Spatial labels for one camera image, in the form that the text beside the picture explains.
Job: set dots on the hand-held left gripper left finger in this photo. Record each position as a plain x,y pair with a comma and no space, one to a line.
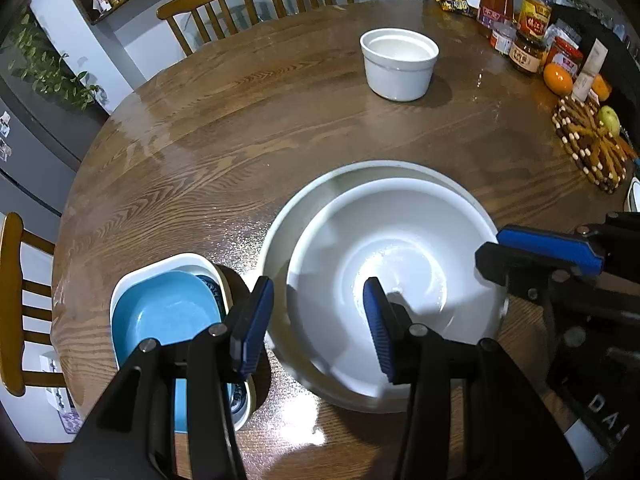
252,330

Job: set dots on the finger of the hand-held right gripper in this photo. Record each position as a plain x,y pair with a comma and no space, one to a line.
550,250
520,272

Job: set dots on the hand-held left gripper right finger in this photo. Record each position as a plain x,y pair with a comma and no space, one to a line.
377,330

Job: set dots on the blue patterned square plate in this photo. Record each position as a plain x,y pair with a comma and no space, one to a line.
165,259
226,292

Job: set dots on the white round bowl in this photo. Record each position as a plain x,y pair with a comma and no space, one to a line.
400,240

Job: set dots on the plain blue plate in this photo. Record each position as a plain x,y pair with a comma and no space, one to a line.
160,315

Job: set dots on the large grey bowl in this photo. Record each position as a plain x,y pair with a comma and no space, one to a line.
280,240

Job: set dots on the white rimmed dish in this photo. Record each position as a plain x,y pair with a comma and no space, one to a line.
634,195

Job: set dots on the wooden bead trivet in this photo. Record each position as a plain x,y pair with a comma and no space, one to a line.
592,150

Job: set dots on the green apple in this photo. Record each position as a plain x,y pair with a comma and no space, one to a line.
609,120

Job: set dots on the orange fruit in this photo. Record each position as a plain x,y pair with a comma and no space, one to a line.
557,79
601,87

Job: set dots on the white tube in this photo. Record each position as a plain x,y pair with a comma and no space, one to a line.
590,67

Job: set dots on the red-lidded jar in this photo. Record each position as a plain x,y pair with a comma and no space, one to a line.
565,57

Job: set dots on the brown sauce jar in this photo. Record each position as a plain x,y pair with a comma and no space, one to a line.
527,55

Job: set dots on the white floral box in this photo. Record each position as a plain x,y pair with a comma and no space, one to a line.
62,395

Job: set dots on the small white-lidded jar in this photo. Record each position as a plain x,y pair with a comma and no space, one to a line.
502,39

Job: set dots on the black bag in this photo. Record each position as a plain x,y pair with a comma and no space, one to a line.
615,30

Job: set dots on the white straight-sided ramekin bowl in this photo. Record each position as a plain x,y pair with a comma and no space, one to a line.
397,70

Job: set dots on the yellow-capped clear bottle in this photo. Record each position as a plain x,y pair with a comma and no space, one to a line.
536,10

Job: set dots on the yellow snack packet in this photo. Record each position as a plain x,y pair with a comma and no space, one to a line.
455,1

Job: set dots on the grey refrigerator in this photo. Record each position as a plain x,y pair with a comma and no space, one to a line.
30,160

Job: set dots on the cluster of fridge photos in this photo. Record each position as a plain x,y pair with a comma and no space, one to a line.
5,135

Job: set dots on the trailing ivy plant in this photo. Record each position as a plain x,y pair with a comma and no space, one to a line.
50,70

